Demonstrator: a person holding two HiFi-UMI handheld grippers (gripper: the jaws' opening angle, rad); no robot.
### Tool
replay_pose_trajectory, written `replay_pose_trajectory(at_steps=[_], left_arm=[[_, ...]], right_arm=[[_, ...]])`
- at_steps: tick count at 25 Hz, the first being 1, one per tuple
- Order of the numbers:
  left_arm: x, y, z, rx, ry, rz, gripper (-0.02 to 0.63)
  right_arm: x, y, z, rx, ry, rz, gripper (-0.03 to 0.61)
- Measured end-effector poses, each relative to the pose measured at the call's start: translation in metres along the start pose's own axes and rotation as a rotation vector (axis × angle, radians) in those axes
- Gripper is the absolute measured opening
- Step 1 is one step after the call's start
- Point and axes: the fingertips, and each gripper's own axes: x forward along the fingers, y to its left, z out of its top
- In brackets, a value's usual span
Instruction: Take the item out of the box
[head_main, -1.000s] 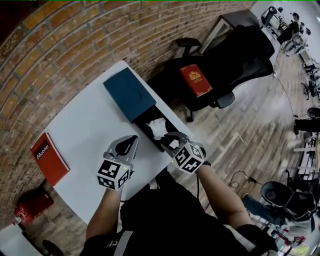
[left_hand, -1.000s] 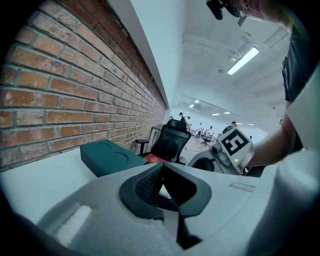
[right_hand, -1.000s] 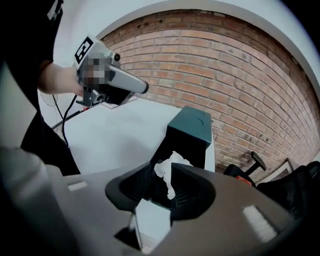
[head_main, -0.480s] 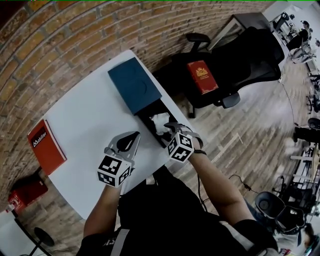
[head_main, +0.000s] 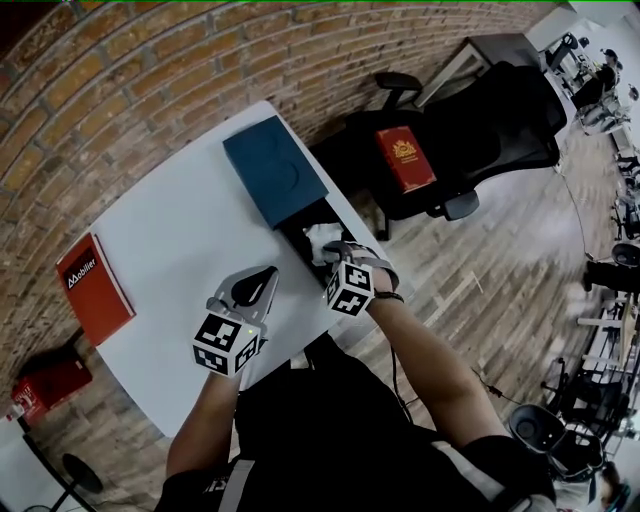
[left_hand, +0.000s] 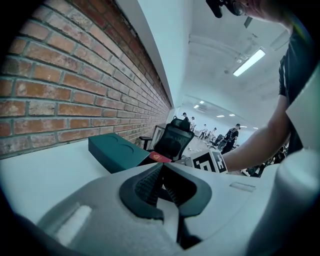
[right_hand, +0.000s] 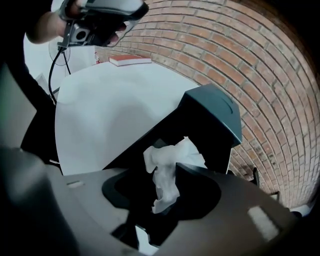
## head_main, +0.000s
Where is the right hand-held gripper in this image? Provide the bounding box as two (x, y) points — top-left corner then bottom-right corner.
(322, 240), (400, 319)

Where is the white office desk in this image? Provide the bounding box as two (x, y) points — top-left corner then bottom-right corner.
(542, 292), (640, 436)

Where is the black chair with round headrest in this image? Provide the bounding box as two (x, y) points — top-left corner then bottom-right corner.
(508, 403), (609, 482)

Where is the red notebook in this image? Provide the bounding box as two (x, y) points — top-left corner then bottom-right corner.
(55, 232), (138, 348)

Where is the black floor cable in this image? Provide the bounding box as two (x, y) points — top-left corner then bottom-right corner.
(471, 366), (524, 404)

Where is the black round stand base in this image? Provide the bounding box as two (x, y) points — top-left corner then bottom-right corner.
(61, 452), (105, 495)

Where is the person's left forearm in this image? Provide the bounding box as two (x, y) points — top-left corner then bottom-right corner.
(166, 372), (242, 479)

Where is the person's black shirt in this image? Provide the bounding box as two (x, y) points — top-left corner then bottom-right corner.
(160, 333), (557, 512)

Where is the red book with gold emblem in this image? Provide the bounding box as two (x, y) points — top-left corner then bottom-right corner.
(374, 125), (438, 196)

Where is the dark blue box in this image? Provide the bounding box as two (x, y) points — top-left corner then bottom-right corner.
(222, 114), (360, 291)

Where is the person's right forearm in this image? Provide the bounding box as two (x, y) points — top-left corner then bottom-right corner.
(366, 272), (512, 447)

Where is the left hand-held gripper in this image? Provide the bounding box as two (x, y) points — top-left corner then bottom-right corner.
(192, 265), (281, 379)

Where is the black office chair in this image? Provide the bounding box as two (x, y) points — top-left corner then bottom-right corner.
(308, 61), (570, 242)

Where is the red fire equipment box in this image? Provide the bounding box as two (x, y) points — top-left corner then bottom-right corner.
(10, 348), (95, 427)

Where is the white item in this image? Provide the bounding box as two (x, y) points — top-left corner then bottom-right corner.
(302, 223), (347, 266)

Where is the grey desk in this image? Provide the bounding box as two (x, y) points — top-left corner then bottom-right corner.
(413, 33), (544, 109)

